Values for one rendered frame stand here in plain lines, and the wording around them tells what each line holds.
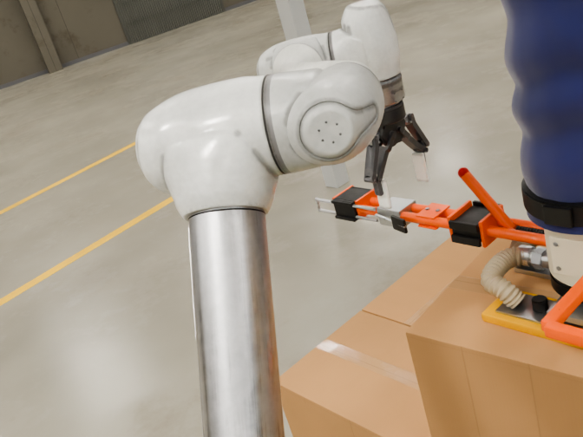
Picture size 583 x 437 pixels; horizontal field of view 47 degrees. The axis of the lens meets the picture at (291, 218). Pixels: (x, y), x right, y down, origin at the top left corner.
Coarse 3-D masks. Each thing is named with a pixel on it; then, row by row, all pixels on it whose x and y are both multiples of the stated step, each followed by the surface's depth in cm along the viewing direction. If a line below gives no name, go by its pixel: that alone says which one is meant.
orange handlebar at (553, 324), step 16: (416, 208) 153; (432, 208) 148; (448, 208) 147; (432, 224) 145; (448, 224) 142; (528, 224) 132; (528, 240) 128; (544, 240) 126; (576, 288) 110; (560, 304) 107; (576, 304) 108; (544, 320) 105; (560, 320) 105; (560, 336) 102; (576, 336) 100
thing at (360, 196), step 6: (354, 186) 169; (342, 192) 168; (348, 192) 166; (354, 192) 165; (360, 192) 164; (366, 192) 163; (372, 192) 164; (336, 198) 166; (342, 198) 165; (348, 198) 164; (354, 198) 163; (360, 198) 162; (366, 198) 162; (360, 204) 161; (366, 204) 163
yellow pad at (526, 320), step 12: (528, 300) 129; (540, 300) 124; (552, 300) 127; (492, 312) 130; (504, 312) 128; (516, 312) 127; (528, 312) 126; (540, 312) 125; (504, 324) 127; (516, 324) 125; (528, 324) 124; (540, 324) 123; (576, 324) 119; (540, 336) 122
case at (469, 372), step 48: (480, 288) 142; (528, 288) 137; (432, 336) 131; (480, 336) 127; (528, 336) 124; (432, 384) 137; (480, 384) 128; (528, 384) 120; (576, 384) 112; (432, 432) 145; (480, 432) 135; (528, 432) 126; (576, 432) 118
